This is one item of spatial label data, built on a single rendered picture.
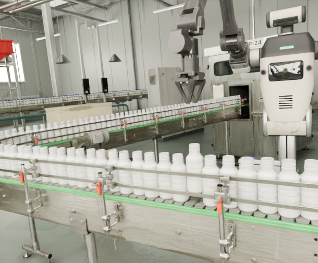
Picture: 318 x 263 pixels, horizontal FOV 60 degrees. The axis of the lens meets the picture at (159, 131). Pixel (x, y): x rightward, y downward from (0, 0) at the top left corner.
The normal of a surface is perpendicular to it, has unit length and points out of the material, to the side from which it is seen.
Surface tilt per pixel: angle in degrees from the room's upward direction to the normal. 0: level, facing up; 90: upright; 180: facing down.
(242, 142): 90
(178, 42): 87
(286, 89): 90
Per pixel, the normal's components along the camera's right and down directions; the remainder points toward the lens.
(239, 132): -0.73, 0.17
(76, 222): -0.48, 0.18
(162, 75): 0.69, 0.06
